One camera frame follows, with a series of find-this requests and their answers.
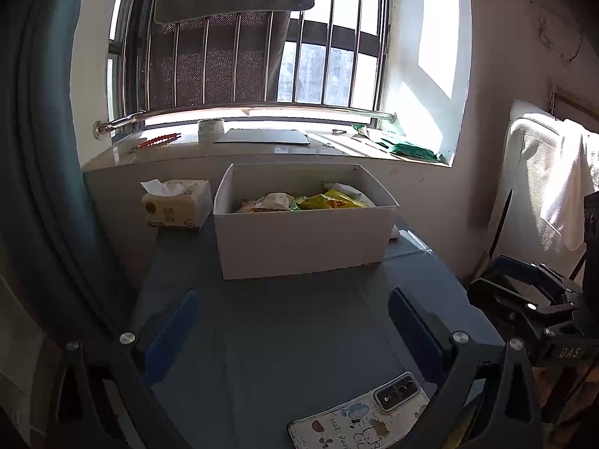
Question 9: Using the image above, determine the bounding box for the black stick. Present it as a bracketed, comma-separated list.
[489, 189, 513, 263]

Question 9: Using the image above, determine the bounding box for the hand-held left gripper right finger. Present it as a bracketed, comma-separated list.
[387, 287, 544, 449]

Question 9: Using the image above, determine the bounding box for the blue curtain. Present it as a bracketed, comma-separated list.
[0, 0, 136, 337]

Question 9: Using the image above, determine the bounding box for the steel window rail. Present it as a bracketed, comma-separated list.
[94, 105, 398, 140]

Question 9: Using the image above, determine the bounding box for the white cardboard box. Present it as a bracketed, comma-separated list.
[213, 164, 400, 281]

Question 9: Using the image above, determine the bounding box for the white towel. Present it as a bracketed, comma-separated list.
[538, 119, 599, 251]

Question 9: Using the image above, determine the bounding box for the white cloth-covered chair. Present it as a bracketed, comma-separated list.
[487, 100, 599, 281]

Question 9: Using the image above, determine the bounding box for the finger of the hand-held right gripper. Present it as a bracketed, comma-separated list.
[468, 277, 578, 337]
[490, 254, 583, 293]

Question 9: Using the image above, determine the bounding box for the large white snack bag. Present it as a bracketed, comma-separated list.
[323, 181, 377, 207]

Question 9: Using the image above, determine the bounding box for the clear orange cartoon snack packet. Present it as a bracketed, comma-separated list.
[236, 193, 295, 213]

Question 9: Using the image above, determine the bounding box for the red handled tool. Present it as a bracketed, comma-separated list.
[130, 133, 182, 152]

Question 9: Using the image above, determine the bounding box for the green plastic bag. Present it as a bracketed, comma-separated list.
[352, 124, 450, 164]

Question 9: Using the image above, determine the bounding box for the yellow snack packet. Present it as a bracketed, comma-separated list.
[299, 190, 370, 210]

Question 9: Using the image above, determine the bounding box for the dark mesh cloth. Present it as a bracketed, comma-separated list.
[145, 9, 291, 108]

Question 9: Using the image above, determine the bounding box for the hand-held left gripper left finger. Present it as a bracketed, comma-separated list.
[47, 288, 201, 449]

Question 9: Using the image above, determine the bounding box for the dark flat board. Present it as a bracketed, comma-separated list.
[214, 129, 311, 145]

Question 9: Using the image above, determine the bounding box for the beige tissue pack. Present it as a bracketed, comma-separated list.
[140, 178, 213, 232]

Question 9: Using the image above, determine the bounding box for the phone with cartoon case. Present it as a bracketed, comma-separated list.
[287, 372, 430, 449]

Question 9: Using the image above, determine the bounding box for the steel window grille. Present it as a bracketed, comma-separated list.
[117, 0, 408, 113]

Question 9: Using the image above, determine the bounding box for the white tape roll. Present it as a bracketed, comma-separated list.
[197, 118, 225, 143]

